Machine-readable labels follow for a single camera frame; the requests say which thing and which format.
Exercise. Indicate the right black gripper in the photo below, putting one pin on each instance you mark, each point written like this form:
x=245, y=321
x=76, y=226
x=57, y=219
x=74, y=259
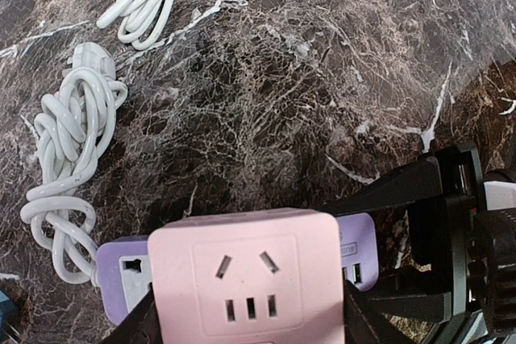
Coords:
x=470, y=290

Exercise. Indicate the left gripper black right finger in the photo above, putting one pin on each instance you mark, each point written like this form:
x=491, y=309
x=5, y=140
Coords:
x=363, y=324

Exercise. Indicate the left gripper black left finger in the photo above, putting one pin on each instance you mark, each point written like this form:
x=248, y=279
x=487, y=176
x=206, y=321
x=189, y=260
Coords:
x=140, y=326

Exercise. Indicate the purple power strip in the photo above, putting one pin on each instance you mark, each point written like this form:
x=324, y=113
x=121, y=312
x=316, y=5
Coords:
x=124, y=274

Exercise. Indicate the pink cube adapter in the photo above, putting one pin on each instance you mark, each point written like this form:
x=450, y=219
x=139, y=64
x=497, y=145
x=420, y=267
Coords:
x=269, y=276

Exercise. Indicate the teal plug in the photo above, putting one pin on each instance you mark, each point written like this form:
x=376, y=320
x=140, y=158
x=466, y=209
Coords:
x=8, y=309

